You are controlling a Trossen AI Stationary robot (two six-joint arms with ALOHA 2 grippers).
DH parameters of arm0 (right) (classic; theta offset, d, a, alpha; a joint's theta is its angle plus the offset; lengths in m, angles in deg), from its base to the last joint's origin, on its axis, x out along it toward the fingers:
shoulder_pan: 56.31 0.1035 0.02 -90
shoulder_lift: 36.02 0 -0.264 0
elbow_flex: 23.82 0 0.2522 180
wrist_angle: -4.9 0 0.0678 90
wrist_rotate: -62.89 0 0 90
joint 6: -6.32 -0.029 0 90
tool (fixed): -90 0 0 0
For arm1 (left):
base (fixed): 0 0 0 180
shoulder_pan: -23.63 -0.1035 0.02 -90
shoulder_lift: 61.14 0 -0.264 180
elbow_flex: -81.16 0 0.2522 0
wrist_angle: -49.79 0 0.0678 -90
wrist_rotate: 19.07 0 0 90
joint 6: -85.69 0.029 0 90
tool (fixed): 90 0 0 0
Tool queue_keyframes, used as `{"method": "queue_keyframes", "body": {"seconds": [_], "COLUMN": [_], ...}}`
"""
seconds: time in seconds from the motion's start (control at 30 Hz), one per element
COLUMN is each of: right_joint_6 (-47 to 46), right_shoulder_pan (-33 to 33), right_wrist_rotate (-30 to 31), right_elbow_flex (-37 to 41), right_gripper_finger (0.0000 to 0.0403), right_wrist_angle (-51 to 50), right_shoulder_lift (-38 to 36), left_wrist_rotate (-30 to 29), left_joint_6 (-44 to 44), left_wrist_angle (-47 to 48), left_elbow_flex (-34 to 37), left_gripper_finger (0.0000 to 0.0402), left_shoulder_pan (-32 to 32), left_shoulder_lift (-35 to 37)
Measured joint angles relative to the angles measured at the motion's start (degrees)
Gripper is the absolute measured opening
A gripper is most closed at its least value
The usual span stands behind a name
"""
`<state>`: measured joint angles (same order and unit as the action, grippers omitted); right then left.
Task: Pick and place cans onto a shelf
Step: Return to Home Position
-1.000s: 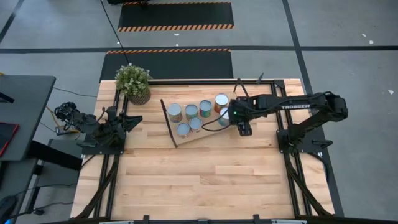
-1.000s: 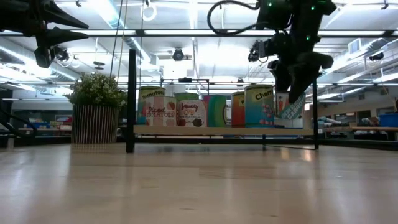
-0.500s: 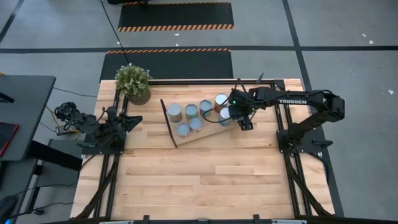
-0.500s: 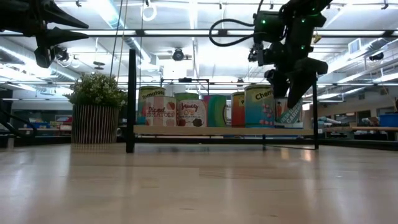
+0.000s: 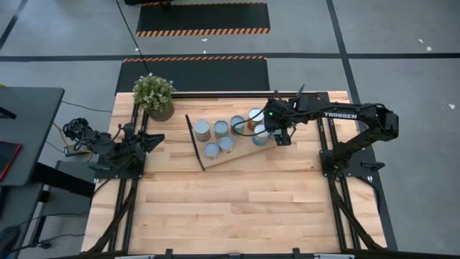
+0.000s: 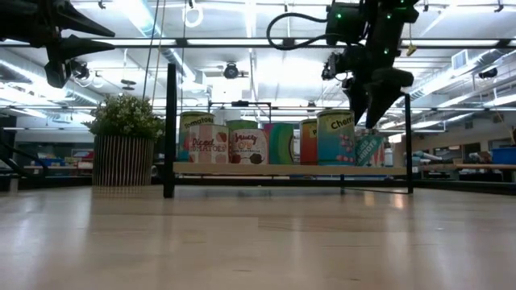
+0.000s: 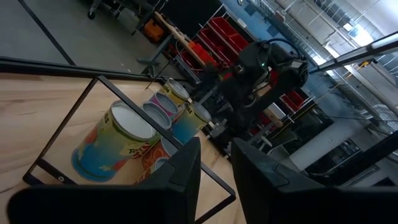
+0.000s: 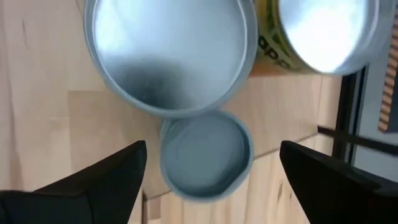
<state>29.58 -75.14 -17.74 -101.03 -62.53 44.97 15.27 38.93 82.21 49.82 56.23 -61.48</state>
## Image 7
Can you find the red storage bin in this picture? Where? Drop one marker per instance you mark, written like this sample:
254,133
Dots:
292,99
239,41
222,26
211,39

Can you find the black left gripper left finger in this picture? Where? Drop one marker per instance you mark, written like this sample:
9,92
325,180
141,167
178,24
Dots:
124,205

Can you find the tall blue-yellow tomato can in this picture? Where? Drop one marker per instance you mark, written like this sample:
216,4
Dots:
102,149

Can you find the short sliced carrots can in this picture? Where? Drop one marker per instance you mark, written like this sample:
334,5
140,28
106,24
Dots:
158,165

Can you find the wooden shelf black metal frame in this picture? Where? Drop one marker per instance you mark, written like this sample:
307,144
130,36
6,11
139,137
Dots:
49,174

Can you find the short yellow can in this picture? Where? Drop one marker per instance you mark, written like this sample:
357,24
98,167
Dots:
177,90

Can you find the tall orange pineapple can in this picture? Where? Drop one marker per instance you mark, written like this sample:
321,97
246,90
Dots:
154,155

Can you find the short can grey lid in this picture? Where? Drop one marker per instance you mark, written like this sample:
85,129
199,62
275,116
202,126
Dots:
157,115

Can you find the tall blue-green chickpea can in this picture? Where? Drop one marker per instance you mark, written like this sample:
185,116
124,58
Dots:
186,127

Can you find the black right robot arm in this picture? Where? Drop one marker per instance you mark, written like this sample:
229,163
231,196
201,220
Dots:
280,71

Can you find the black rig beam with light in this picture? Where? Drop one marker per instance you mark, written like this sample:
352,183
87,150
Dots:
357,53

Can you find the wooden workbench grey legs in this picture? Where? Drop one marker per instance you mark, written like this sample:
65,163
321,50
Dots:
174,32

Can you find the orange tool case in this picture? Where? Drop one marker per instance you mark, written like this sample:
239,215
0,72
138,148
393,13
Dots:
154,29

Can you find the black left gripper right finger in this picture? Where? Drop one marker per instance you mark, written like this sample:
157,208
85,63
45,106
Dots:
295,205

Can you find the short pink rainbow can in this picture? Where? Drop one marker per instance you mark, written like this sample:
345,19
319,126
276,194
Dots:
164,104

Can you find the black aluminium table frame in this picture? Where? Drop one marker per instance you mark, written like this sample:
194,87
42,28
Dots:
46,67

